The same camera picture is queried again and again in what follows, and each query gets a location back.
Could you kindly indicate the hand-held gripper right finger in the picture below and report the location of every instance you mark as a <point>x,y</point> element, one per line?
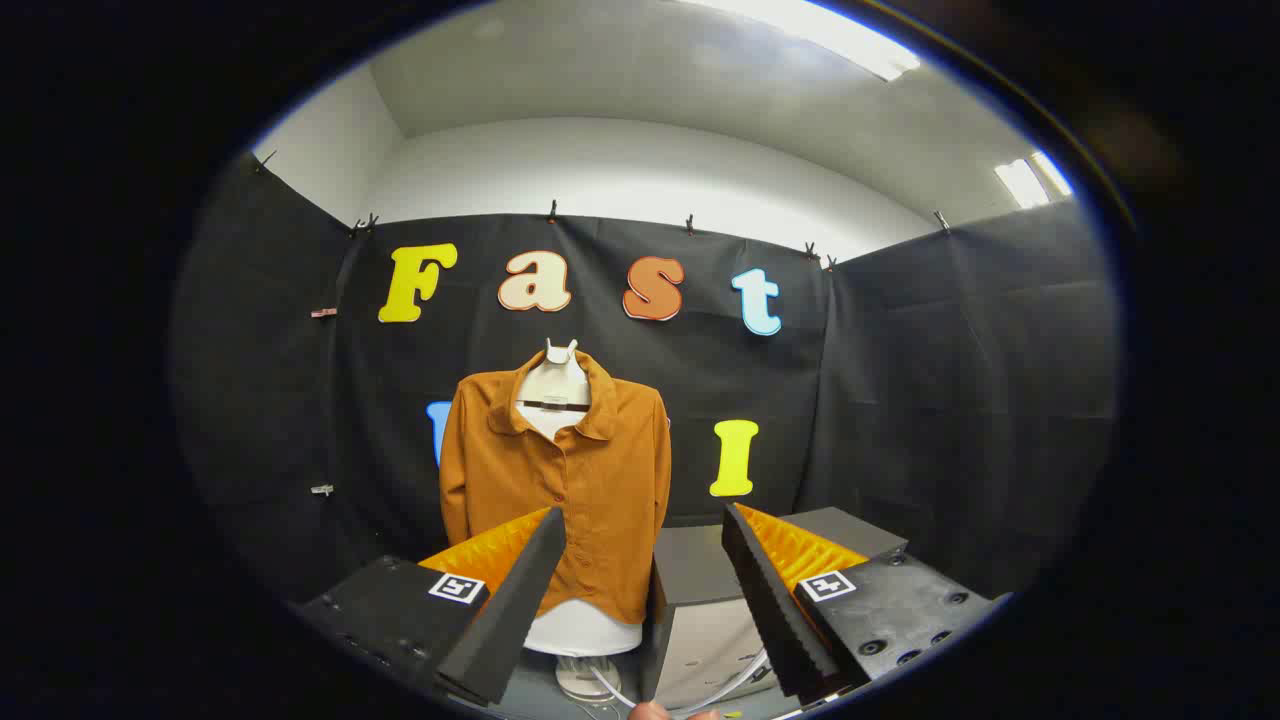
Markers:
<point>775,620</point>

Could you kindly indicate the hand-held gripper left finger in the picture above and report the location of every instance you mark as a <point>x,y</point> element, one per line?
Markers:
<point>510,620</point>

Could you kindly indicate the orange button-up shirt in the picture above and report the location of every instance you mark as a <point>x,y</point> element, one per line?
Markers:
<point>610,480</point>

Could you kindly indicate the white mannequin torso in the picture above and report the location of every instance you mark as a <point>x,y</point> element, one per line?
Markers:
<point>558,385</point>

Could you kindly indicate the black backdrop cloth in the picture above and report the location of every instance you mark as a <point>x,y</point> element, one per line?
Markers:
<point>900,400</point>

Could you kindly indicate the row of black cloth clips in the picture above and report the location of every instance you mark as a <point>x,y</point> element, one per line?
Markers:
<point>552,211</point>

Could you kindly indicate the small ceiling light panel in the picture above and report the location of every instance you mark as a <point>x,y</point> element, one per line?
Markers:
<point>1052,173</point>
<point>1022,183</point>

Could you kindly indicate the long ceiling light panel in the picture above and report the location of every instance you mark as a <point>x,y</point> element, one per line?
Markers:
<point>850,45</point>

